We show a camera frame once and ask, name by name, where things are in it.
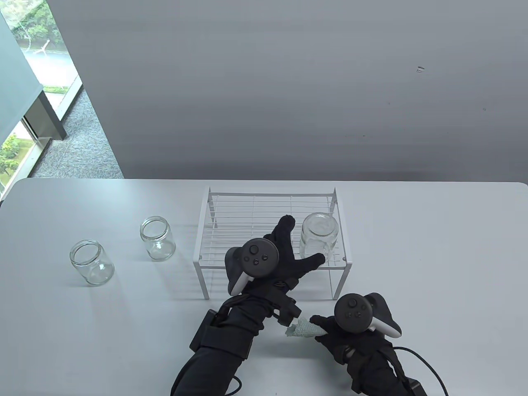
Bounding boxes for glass window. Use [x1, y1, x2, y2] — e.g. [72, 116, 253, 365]
[0, 0, 84, 198]

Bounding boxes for clear glass jar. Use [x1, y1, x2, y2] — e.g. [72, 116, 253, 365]
[69, 239, 115, 286]
[299, 212, 340, 263]
[139, 216, 176, 262]

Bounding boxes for black and white controller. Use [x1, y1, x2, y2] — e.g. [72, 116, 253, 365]
[333, 293, 402, 339]
[225, 238, 281, 296]

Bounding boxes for person's right forearm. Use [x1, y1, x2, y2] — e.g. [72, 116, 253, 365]
[346, 351, 413, 396]

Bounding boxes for person's left hand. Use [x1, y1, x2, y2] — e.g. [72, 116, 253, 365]
[247, 215, 326, 300]

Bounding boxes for person's left forearm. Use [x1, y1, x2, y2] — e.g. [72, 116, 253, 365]
[171, 289, 289, 396]

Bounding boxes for green fish scale cleaning cloth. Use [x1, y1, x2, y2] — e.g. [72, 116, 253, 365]
[285, 318, 326, 340]

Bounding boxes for white wire rack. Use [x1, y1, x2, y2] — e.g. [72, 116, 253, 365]
[193, 187, 353, 300]

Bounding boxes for grey window column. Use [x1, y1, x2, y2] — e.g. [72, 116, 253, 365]
[0, 14, 67, 141]

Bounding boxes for person's right hand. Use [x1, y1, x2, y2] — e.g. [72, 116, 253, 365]
[309, 316, 391, 365]

